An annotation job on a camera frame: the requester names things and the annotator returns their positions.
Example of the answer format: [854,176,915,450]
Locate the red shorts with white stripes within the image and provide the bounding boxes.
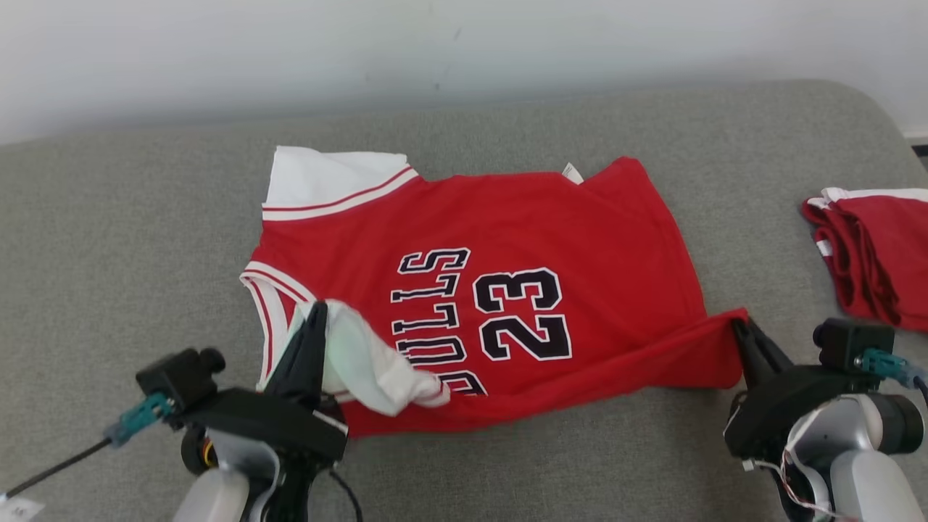
[800,186,928,334]

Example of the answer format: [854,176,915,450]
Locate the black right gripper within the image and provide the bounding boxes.
[723,316,882,462]

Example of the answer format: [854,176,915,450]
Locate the red Bulls 23 jersey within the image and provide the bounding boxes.
[239,146,750,439]

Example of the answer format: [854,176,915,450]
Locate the teal right camera connector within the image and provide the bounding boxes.
[855,347,928,392]

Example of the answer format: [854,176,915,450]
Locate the black left camera cable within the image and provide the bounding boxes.
[0,438,111,502]

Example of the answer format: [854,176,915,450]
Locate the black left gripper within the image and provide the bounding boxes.
[173,300,349,466]

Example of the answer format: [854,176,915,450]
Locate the white paper cable tag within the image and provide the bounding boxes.
[0,498,46,522]

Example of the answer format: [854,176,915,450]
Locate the teal camera connector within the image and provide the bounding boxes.
[104,393,175,446]
[855,347,928,392]

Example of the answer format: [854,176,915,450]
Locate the grey fabric sofa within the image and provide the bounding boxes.
[0,80,928,522]

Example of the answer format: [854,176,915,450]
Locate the teal left camera connector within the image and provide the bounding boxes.
[104,393,175,446]

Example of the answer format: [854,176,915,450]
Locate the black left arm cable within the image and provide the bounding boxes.
[328,470,365,522]

